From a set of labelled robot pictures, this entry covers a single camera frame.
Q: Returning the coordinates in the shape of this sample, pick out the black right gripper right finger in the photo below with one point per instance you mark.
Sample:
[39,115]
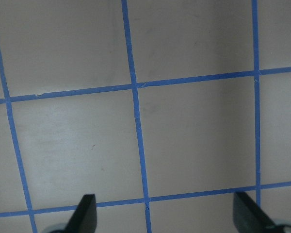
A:
[248,217]

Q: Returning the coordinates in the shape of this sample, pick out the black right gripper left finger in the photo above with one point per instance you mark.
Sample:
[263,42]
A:
[84,219]

